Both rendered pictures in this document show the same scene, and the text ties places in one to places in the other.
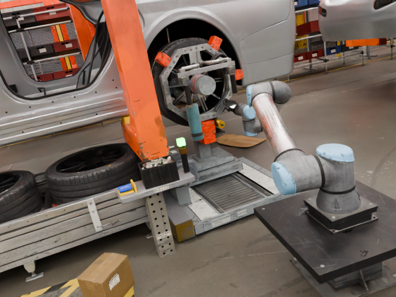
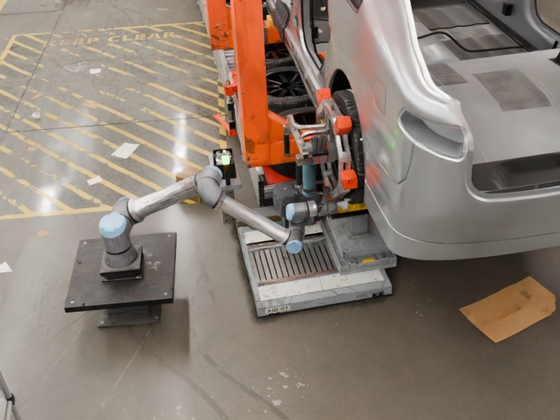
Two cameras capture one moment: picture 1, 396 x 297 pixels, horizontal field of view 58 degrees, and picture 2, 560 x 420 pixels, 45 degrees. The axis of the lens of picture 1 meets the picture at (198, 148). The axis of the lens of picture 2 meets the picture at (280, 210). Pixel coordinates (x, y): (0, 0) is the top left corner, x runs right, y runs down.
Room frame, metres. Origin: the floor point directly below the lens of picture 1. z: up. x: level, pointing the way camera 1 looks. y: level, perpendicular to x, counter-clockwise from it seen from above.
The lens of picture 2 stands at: (2.79, -3.41, 2.92)
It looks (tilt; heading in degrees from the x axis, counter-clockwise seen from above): 37 degrees down; 98
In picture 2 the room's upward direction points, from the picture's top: 3 degrees counter-clockwise
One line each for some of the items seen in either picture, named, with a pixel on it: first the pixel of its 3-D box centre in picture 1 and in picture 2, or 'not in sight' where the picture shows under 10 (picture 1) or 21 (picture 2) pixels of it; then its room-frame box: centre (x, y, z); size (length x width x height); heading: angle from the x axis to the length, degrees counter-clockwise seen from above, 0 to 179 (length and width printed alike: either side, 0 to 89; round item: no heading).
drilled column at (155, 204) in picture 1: (158, 221); (226, 195); (1.88, 0.31, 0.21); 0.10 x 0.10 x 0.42; 18
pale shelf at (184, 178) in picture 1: (155, 184); (224, 170); (1.89, 0.28, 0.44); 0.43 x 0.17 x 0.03; 108
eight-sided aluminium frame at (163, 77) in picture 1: (198, 83); (332, 149); (2.63, -0.09, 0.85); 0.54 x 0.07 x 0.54; 108
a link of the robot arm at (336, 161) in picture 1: (333, 165); (115, 232); (1.42, -0.57, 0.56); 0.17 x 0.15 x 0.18; 91
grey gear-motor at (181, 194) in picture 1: (178, 174); (306, 203); (2.44, 0.17, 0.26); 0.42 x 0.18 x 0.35; 18
